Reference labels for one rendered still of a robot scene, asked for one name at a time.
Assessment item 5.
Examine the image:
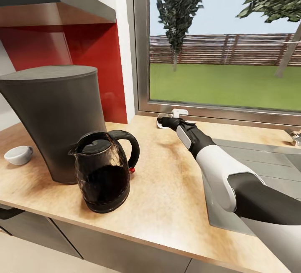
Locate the paper coffee filter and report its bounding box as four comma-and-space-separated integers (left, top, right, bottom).
157, 113, 169, 128

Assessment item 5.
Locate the coffee cup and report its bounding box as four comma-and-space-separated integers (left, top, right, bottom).
4, 146, 33, 166

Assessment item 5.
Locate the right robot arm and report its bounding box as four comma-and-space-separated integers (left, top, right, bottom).
157, 109, 301, 273

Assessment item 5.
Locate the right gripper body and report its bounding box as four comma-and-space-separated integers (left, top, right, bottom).
161, 117, 184, 131

